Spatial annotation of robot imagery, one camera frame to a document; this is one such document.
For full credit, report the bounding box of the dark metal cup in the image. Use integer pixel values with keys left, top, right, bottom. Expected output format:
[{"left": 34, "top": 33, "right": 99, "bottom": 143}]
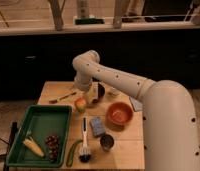
[{"left": 100, "top": 134, "right": 114, "bottom": 151}]

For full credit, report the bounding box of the green plastic tray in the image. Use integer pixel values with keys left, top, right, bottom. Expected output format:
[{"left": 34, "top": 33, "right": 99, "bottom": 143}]
[{"left": 6, "top": 105, "right": 72, "bottom": 168}]

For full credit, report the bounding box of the corn cob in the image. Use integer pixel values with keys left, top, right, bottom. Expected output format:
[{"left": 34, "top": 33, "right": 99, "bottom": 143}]
[{"left": 23, "top": 139, "right": 45, "bottom": 157}]

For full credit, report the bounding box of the grey card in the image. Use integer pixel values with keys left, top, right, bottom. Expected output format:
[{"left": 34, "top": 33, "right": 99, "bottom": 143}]
[{"left": 129, "top": 97, "right": 142, "bottom": 112}]

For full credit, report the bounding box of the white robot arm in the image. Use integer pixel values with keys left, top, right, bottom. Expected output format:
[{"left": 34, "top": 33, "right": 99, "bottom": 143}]
[{"left": 72, "top": 50, "right": 200, "bottom": 171}]

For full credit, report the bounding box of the green cucumber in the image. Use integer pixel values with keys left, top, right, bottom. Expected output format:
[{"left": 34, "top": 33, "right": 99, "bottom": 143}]
[{"left": 66, "top": 139, "right": 83, "bottom": 167}]

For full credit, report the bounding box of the bunch of red grapes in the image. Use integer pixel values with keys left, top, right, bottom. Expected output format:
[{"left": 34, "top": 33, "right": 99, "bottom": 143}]
[{"left": 45, "top": 135, "right": 59, "bottom": 161}]

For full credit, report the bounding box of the white carton box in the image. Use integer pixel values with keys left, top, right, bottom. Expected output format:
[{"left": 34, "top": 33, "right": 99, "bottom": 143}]
[{"left": 87, "top": 83, "right": 98, "bottom": 104}]

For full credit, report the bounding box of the wooden spoon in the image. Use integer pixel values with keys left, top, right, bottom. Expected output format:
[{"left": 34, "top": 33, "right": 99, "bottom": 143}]
[{"left": 49, "top": 92, "right": 76, "bottom": 104}]

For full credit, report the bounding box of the orange bowl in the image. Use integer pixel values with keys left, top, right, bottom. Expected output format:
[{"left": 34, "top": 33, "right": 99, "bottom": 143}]
[{"left": 106, "top": 102, "right": 133, "bottom": 126}]

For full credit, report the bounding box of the blue sponge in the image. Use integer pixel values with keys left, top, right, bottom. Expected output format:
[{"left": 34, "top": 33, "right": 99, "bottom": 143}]
[{"left": 89, "top": 117, "right": 106, "bottom": 137}]

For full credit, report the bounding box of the red yellow apple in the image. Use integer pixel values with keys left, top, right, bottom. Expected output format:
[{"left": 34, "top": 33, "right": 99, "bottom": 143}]
[{"left": 75, "top": 97, "right": 86, "bottom": 113}]

